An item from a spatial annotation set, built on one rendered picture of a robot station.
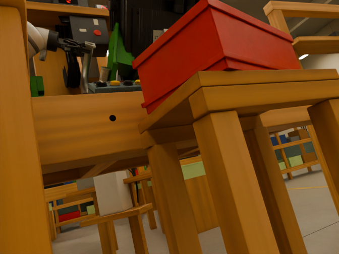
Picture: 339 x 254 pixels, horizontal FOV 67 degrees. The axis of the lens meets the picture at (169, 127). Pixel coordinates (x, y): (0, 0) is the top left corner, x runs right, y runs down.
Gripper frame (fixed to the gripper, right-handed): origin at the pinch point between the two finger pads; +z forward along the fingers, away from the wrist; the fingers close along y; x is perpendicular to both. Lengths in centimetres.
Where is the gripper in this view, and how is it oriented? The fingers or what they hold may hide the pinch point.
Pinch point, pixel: (87, 49)
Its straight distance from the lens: 111.9
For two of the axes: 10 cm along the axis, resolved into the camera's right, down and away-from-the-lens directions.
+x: -3.1, 8.6, 4.1
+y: -2.9, -4.9, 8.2
